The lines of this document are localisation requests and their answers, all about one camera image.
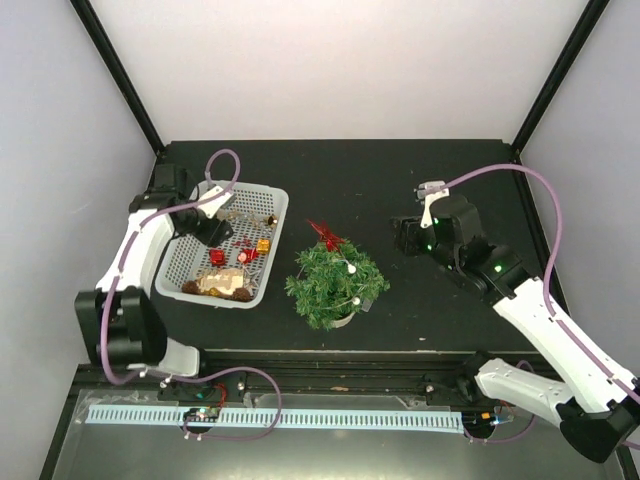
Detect red berry sprig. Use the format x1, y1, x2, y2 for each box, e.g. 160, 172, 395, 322
233, 239, 253, 248

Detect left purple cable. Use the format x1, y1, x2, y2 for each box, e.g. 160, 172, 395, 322
99, 149, 281, 442

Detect red star ornament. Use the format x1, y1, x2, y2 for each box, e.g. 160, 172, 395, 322
307, 220, 345, 252

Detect silver star ornament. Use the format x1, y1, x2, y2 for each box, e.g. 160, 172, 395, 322
243, 267, 261, 293

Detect black frame post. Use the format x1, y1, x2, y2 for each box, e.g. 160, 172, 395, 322
70, 0, 165, 155
511, 0, 610, 156

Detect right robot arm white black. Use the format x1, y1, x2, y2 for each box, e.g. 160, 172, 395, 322
390, 192, 639, 463

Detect silver gold berry sprig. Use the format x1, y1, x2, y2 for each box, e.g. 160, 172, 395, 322
225, 210, 264, 227

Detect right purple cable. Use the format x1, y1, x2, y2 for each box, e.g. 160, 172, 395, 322
442, 163, 640, 449

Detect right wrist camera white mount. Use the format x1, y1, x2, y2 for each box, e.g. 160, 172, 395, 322
414, 180, 449, 229

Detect fairy light string white bulbs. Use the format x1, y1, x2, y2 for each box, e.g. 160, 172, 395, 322
286, 249, 389, 317

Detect gold gift ornament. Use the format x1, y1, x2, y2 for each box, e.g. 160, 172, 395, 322
256, 239, 271, 255

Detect santa claus ornament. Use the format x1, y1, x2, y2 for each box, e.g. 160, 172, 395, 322
237, 248, 260, 264

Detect black frame post left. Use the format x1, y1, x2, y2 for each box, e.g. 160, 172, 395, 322
70, 0, 165, 155

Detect purple cable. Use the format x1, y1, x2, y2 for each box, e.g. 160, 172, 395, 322
99, 149, 281, 442
442, 163, 640, 449

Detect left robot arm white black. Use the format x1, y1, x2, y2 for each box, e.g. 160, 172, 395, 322
74, 164, 233, 399

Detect brown pine cone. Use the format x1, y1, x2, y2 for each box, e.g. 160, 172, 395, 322
181, 280, 200, 295
230, 287, 253, 302

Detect small green christmas tree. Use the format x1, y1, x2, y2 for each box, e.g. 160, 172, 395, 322
285, 239, 390, 330

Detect clear battery box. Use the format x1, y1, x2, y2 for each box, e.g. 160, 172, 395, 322
361, 298, 373, 312

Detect black frame post right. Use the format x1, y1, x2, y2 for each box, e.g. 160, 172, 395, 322
511, 0, 610, 156

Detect brown pine cone back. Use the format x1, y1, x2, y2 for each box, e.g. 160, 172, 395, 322
181, 280, 200, 295

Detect white tree pot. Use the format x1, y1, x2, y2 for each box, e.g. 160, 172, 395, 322
330, 312, 356, 329

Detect light blue slotted cable duct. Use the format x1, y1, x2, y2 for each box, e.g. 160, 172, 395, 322
85, 405, 464, 434

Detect red gift box ornament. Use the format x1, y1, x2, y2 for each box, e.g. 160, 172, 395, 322
209, 248, 226, 267

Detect wooden tree slice ornament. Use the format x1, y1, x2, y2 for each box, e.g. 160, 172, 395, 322
196, 268, 244, 297

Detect white plastic perforated basket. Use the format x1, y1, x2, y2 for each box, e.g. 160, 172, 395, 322
155, 182, 289, 309

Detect brown pine cone front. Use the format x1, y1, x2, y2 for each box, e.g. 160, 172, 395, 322
230, 287, 253, 302

